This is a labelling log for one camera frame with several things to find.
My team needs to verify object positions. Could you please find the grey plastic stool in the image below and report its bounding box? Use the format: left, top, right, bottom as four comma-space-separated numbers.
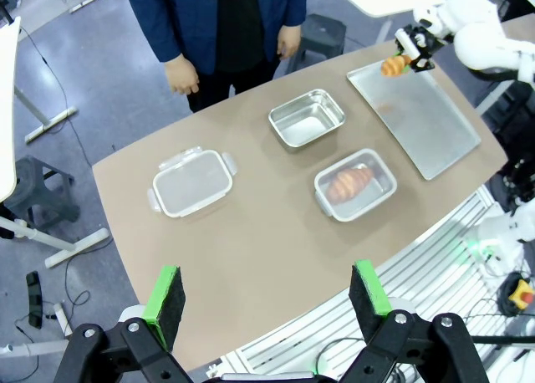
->
297, 12, 349, 64

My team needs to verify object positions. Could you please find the black device on floor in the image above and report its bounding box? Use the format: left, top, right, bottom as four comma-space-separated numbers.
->
24, 270, 44, 330

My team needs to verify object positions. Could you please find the aluminium profile frame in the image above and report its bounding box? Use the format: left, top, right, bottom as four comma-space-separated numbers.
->
207, 185, 517, 383

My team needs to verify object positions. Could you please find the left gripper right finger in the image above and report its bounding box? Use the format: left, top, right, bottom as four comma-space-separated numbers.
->
342, 259, 490, 383

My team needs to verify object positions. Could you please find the perforated metal baking tray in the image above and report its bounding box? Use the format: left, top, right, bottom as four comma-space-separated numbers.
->
346, 59, 483, 181

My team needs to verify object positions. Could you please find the person torso navy jacket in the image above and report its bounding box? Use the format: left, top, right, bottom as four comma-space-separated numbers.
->
120, 0, 308, 113

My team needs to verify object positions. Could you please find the person's left hand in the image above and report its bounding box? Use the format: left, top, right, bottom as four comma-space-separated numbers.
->
276, 23, 303, 61

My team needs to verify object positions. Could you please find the rectangular steel container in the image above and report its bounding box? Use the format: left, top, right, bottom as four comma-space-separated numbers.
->
313, 147, 398, 224
267, 89, 347, 151

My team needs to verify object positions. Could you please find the person's right hand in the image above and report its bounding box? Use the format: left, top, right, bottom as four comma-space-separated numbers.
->
163, 53, 201, 96

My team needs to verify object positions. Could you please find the white power strip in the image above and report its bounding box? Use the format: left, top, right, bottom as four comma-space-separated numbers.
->
53, 302, 73, 339

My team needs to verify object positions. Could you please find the yellow red emergency stop button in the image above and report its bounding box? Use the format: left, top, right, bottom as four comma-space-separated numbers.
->
510, 277, 535, 308

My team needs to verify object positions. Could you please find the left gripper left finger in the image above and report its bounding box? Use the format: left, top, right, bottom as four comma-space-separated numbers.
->
53, 264, 197, 383

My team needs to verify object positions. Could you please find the thin black floor cable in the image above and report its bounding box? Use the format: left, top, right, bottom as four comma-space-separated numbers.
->
14, 23, 120, 342

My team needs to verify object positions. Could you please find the black step stool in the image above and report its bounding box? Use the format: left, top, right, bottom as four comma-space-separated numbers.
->
3, 154, 81, 234

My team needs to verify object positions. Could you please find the golden croissant bread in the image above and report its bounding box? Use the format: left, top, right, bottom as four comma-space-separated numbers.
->
325, 166, 375, 203
380, 55, 413, 79

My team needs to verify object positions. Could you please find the person's left forearm navy sleeve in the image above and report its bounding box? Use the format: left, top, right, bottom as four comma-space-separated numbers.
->
271, 0, 308, 29

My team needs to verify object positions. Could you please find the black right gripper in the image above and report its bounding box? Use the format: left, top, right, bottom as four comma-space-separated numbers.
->
400, 23, 441, 74

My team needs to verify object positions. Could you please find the black right arm cable sleeve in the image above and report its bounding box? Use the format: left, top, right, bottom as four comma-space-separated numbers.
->
476, 64, 535, 211

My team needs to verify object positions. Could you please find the white table with T-legs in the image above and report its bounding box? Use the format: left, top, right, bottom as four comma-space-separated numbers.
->
0, 16, 110, 269

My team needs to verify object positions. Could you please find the clear plastic clip lid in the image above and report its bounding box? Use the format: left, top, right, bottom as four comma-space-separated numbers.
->
147, 147, 239, 220

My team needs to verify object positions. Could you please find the person's right forearm navy sleeve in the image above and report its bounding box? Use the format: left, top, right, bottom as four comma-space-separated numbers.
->
125, 0, 187, 65

